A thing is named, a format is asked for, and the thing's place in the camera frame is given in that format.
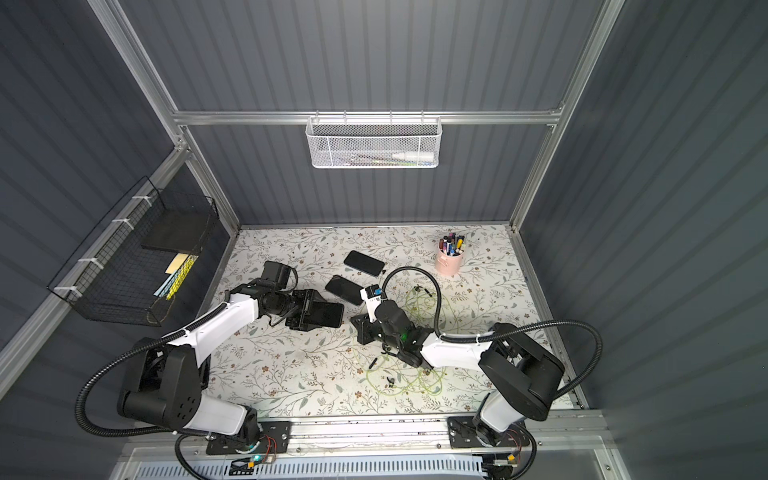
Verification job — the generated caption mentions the white wire mesh basket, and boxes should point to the white wire mesh basket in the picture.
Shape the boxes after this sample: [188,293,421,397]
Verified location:
[305,119,443,169]

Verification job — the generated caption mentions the yellow sticky notes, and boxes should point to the yellow sticky notes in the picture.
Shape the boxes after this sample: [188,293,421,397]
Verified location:
[165,253,189,275]

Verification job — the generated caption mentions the black smartphone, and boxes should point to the black smartphone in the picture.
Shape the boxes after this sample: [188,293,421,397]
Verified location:
[308,302,344,329]
[325,275,364,306]

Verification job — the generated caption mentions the colourful markers in bucket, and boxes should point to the colourful markers in bucket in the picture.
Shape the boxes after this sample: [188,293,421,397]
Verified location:
[438,232,466,256]

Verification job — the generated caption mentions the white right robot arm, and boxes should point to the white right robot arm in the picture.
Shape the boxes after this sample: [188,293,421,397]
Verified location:
[351,266,604,447]

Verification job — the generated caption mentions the black wire wall basket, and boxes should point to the black wire wall basket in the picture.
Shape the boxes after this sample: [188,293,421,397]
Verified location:
[48,179,219,327]

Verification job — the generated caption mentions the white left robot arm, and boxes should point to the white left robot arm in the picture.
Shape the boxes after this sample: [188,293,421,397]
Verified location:
[74,261,344,446]

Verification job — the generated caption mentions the white marker in basket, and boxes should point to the white marker in basket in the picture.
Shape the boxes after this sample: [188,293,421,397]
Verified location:
[391,151,435,165]

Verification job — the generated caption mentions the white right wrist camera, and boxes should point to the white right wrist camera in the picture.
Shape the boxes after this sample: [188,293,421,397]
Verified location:
[360,284,383,323]

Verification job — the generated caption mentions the black notebook in basket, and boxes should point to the black notebook in basket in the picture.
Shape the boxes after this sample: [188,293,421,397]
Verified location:
[140,210,217,255]

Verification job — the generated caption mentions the green earphone cable coil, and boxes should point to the green earphone cable coil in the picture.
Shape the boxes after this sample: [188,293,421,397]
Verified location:
[364,284,448,397]

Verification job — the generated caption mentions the pink pen bucket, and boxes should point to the pink pen bucket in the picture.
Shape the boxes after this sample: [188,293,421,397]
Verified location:
[435,250,464,277]

